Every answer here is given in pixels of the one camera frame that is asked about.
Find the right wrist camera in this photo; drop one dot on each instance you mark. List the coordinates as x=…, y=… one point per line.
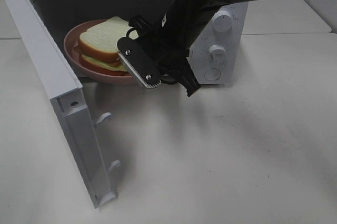
x=138, y=63

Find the white microwave knob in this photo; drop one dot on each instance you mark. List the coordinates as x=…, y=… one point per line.
x=222, y=21
x=217, y=53

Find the round door release button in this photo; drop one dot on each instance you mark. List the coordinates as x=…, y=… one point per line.
x=212, y=74

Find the white microwave door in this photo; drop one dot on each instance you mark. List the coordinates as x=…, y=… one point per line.
x=67, y=99

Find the pink plate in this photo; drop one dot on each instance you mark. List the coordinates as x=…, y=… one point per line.
x=71, y=41

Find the upper white microwave knob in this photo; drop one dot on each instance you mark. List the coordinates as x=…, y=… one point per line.
x=222, y=21

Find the white microwave oven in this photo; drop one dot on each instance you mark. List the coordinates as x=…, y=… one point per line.
x=60, y=16

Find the toy sandwich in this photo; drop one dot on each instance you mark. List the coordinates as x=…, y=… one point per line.
x=98, y=47

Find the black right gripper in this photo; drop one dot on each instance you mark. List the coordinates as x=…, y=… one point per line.
x=165, y=55

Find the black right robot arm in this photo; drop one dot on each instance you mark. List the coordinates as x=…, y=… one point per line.
x=185, y=19

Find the lower white microwave knob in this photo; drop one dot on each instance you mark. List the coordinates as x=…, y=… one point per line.
x=217, y=53

